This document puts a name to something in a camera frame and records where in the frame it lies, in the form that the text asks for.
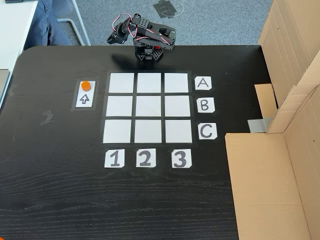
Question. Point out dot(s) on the brown cardboard screen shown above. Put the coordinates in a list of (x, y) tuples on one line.
[(287, 37), (262, 187)]

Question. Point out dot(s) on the white arrow paper sheet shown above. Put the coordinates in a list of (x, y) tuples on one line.
[(90, 96)]

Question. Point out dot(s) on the grey duct tape strip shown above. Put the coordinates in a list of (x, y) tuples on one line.
[(257, 125)]

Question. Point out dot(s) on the white grid sheet black tape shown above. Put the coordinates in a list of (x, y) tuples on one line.
[(148, 83)]

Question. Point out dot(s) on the paper label letter A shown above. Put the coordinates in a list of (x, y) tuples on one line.
[(203, 83)]

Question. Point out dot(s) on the paper label letter B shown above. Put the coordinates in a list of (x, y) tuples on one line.
[(205, 105)]

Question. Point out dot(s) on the round orange token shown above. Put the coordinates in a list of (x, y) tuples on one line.
[(85, 85)]

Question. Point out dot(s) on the person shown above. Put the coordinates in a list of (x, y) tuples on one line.
[(47, 22)]

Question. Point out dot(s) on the paper label number 1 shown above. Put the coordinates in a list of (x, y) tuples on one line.
[(114, 158)]

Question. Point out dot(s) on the clear tape scrap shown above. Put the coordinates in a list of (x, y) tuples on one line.
[(47, 117)]

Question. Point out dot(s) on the paper label number 2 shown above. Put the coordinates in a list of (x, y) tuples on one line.
[(146, 157)]

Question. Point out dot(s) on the paper label number 3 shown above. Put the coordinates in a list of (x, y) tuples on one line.
[(181, 158)]

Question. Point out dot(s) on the paper label letter C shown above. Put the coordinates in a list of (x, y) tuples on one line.
[(207, 131)]

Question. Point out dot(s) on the black red table clamp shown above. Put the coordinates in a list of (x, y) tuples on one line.
[(156, 47)]

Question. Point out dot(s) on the white desk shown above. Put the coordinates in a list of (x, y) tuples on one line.
[(15, 30)]

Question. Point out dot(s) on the black floor tape patch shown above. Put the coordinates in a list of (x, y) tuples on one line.
[(165, 8)]

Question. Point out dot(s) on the white metal frame leg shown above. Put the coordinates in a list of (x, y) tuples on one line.
[(80, 22)]

